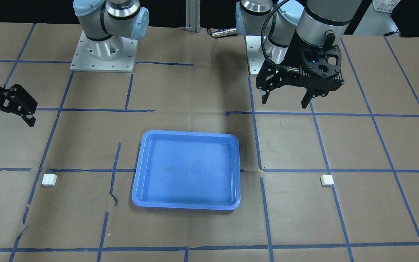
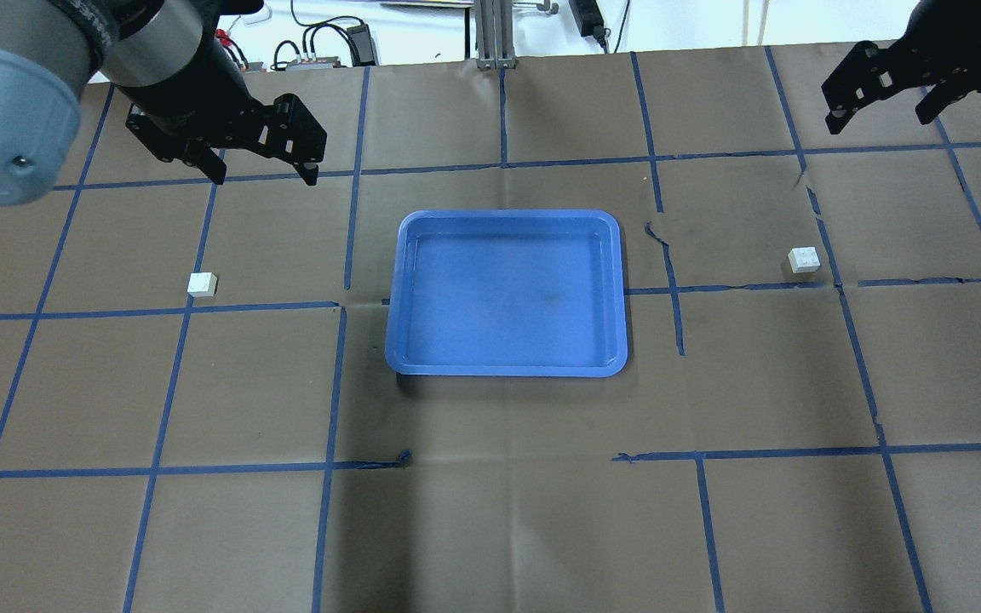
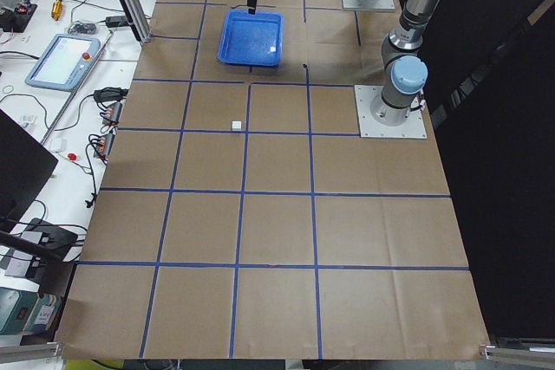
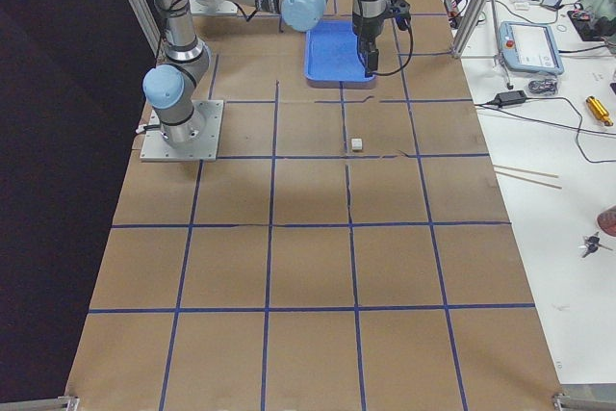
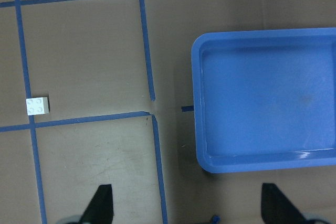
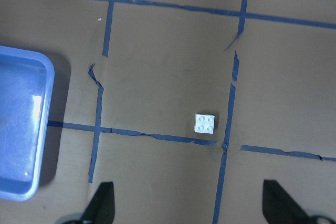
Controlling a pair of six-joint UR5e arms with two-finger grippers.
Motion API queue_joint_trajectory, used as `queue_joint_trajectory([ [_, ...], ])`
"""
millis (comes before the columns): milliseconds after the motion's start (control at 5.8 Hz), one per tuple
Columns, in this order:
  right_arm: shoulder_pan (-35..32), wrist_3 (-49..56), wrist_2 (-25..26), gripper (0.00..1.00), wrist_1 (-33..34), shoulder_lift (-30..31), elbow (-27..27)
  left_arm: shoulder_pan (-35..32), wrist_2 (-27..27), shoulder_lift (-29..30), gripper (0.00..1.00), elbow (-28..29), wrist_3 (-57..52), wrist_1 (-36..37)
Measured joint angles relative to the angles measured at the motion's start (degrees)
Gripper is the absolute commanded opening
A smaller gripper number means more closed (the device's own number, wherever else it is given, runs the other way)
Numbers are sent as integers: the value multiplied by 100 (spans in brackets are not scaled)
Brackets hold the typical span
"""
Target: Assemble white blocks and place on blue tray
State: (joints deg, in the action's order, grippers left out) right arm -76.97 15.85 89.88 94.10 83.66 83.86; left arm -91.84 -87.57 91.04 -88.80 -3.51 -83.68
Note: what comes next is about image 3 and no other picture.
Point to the black power adapter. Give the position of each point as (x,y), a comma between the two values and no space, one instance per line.
(116,21)

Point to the blue teach pendant tablet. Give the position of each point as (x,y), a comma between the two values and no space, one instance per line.
(65,63)

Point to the yellow metal cylinder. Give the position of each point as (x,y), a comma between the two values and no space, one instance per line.
(57,9)

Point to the black monitor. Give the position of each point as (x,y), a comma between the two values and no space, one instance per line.
(26,166)

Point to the white block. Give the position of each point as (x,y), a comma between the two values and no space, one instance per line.
(236,125)

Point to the blue plastic tray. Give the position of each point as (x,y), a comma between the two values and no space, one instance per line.
(252,39)

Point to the brown paper table cover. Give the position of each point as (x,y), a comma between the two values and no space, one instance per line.
(292,238)

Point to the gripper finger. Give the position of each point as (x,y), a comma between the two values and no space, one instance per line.
(252,9)

